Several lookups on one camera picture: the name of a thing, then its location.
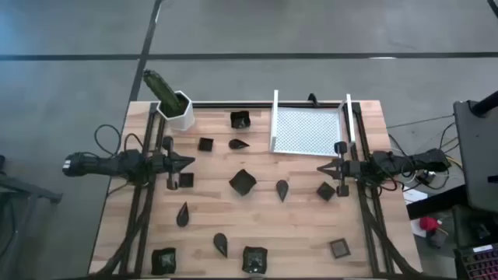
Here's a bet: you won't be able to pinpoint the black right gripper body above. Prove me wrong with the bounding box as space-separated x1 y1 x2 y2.
333 140 353 198

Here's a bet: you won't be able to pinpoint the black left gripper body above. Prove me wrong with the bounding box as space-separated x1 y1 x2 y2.
153 135 180 191

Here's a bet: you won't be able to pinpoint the small black square plate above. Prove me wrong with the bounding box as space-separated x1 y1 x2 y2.
197 136 215 153
178 172 195 189
315 180 337 203

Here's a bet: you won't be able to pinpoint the black teardrop plate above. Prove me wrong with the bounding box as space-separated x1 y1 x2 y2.
175 201 191 229
227 138 251 151
212 232 229 259
275 179 290 203

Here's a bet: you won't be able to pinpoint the black wavy square plate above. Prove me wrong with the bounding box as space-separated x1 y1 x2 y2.
228 168 258 197
150 247 177 276
229 110 252 130
241 245 269 275

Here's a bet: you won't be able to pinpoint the grey centred square plate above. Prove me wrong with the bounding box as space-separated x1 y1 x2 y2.
329 237 352 260

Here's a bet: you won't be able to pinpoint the white hexagonal plant pot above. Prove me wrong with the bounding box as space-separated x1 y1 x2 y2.
156 89 195 132

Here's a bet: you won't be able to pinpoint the white perforated metal rack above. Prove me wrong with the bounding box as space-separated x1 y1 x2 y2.
268 89 357 157

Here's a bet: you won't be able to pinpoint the green cactus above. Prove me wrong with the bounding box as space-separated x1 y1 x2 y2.
142 68 184 116

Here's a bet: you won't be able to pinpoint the white paper sheet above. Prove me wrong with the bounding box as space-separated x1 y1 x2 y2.
410 219 429 238
402 186 429 206

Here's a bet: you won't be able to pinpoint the white power adapter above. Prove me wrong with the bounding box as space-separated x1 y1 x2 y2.
415 170 437 187

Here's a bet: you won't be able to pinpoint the black floor beam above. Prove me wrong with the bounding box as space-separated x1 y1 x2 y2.
406 184 468 221

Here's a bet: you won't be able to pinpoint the red object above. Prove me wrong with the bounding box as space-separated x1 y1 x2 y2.
419 215 441 233

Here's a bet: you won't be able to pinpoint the small black object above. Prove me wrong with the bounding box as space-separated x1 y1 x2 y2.
426 228 449 250

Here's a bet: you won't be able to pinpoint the black metal stand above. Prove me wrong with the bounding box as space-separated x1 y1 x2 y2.
0 155 64 273

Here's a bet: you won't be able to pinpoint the black storage box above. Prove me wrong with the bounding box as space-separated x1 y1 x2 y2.
451 205 498 250

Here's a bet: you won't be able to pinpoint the black pole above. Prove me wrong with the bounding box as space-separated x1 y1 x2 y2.
469 89 498 117

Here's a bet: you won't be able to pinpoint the backlit keyboard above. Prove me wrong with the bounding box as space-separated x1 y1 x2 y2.
453 243 498 280

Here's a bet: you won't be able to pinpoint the black aluminium frame rails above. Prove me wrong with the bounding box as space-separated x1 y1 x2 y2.
101 101 167 279
342 101 425 279

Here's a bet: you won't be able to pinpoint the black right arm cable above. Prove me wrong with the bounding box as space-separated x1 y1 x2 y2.
371 153 408 192

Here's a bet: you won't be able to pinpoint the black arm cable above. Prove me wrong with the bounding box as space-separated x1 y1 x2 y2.
371 153 408 192
94 123 146 157

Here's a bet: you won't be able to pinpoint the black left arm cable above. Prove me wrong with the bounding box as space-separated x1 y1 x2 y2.
94 123 146 157

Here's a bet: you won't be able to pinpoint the black aluminium frame rail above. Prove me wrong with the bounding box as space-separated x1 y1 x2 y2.
192 100 345 110

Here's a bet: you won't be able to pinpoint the black floor cable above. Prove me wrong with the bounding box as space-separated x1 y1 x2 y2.
387 114 455 130

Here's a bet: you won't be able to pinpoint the yellow cable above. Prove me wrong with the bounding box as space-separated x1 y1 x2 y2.
443 153 464 169

